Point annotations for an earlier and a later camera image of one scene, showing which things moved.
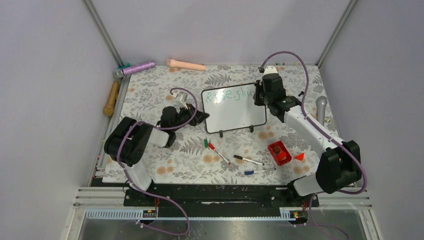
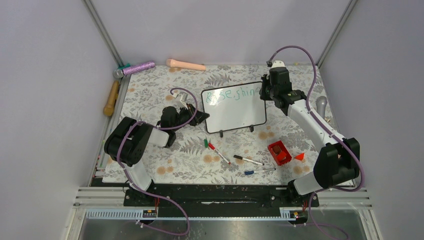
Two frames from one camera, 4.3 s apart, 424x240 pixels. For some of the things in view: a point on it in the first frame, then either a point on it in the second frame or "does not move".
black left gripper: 190,110 does not move
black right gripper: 259,86 -> 266,80
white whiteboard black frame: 231,108 does not move
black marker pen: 241,158 does not move
